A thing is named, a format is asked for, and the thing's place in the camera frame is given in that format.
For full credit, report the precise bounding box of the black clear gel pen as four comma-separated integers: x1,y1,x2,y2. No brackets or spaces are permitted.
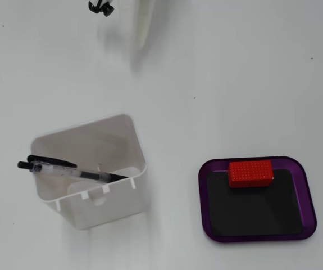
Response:
17,154,131,186

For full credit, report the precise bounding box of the purple metal tray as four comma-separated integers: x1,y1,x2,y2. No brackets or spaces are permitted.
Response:
197,155,318,244

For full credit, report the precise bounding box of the red perforated block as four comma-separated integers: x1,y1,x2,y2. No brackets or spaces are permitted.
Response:
227,159,274,188

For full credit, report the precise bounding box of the black pad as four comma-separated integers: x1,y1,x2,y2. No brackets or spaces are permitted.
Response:
206,168,304,237

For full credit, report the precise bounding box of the white plastic pen holder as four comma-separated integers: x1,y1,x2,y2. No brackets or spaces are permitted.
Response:
30,112,148,231

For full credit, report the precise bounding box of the white moving gripper finger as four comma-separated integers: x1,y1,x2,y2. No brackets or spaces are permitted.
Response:
133,0,158,57

